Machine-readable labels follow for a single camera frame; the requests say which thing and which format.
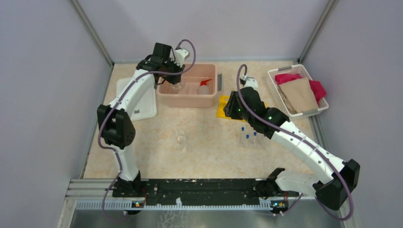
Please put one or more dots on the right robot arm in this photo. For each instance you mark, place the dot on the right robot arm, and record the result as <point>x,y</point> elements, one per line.
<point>333,179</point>

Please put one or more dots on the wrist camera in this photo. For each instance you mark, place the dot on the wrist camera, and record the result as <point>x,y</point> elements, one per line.
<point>180,56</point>
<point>247,81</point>

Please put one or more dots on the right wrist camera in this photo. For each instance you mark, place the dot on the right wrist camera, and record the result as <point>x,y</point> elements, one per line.
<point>247,81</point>

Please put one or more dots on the white perforated basket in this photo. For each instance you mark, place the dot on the white perforated basket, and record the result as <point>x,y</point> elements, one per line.
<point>278,96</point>

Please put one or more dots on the pink plastic bin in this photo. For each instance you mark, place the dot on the pink plastic bin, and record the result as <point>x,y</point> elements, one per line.
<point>187,97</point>

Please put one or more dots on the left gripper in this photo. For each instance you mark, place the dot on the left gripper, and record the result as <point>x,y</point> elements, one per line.
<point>174,79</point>

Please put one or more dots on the white wash bottle red cap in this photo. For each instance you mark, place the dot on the white wash bottle red cap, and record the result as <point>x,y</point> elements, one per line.
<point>204,88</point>

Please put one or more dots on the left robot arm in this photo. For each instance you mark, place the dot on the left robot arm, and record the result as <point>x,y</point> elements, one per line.
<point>116,130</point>

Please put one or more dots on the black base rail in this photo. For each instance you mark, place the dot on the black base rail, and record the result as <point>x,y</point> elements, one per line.
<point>200,192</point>

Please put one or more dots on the beige cloth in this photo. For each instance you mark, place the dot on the beige cloth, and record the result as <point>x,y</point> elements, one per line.
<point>298,99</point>

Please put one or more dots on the red cloth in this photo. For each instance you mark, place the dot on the red cloth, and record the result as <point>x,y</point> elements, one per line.
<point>296,80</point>

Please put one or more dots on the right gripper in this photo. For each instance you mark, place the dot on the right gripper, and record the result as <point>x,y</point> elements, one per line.
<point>229,108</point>

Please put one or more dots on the white bin lid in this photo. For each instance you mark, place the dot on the white bin lid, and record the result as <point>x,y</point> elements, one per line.
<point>147,106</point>

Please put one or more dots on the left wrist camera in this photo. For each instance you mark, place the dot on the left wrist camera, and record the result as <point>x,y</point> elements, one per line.
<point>180,56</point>

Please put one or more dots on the yellow test tube rack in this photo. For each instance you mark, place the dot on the yellow test tube rack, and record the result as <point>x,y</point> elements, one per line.
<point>223,101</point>

